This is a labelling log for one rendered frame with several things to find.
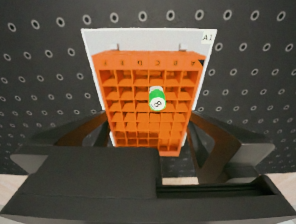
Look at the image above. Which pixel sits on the orange tube rack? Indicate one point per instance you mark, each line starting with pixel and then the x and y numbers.
pixel 139 125

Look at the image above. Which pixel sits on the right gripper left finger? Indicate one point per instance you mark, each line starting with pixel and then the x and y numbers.
pixel 72 133

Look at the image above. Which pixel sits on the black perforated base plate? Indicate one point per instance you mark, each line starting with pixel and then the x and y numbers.
pixel 46 79

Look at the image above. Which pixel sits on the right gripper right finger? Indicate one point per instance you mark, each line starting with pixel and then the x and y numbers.
pixel 235 147

